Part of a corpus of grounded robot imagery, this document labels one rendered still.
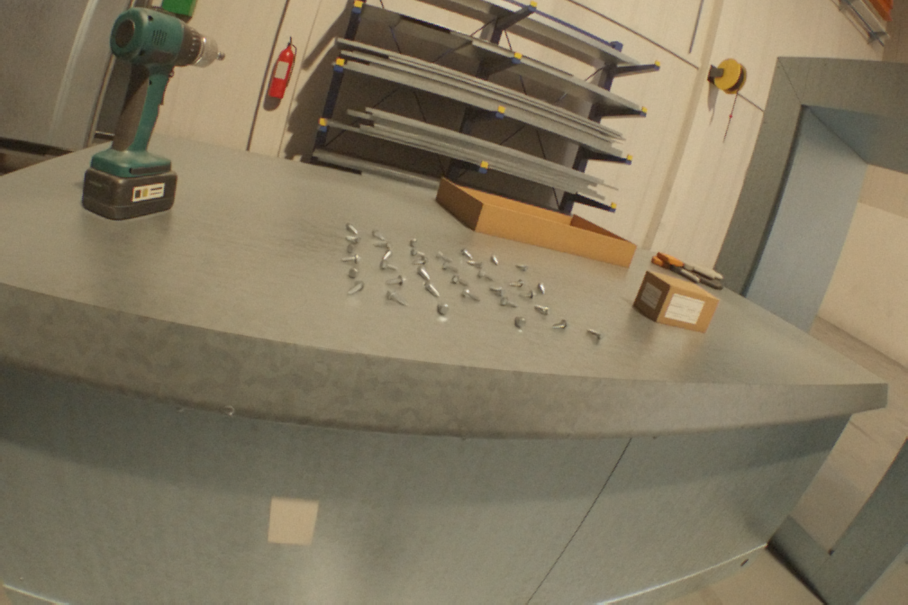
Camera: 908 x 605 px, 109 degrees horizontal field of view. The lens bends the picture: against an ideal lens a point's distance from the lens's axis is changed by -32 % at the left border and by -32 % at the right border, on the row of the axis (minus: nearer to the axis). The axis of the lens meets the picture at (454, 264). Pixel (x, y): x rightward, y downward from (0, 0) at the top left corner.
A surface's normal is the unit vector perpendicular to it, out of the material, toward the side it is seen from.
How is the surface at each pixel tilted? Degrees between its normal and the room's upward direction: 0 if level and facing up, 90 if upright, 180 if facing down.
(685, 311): 90
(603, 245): 90
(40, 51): 78
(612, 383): 67
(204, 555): 90
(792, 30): 90
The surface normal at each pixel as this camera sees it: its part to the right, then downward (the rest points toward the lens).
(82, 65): 0.34, 0.14
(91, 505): 0.29, 0.34
